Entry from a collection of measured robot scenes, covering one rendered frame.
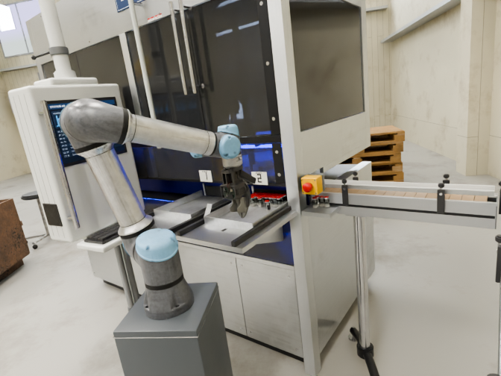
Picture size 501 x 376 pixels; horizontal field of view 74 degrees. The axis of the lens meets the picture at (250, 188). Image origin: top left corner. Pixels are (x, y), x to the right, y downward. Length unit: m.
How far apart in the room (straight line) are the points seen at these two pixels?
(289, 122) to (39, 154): 1.16
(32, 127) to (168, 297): 1.11
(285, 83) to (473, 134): 4.22
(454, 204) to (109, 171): 1.16
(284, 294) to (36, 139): 1.37
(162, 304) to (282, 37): 1.03
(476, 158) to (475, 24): 1.69
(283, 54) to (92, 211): 1.23
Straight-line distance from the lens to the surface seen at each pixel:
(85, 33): 2.41
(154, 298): 1.06
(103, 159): 1.06
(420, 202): 1.41
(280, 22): 1.42
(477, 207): 1.39
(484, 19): 5.39
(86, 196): 1.90
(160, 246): 0.99
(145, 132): 0.95
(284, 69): 1.40
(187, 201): 1.84
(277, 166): 1.46
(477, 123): 5.39
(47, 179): 1.86
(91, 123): 0.93
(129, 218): 1.10
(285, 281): 1.68
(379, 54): 9.91
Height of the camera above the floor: 1.37
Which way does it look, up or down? 15 degrees down
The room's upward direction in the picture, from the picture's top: 7 degrees counter-clockwise
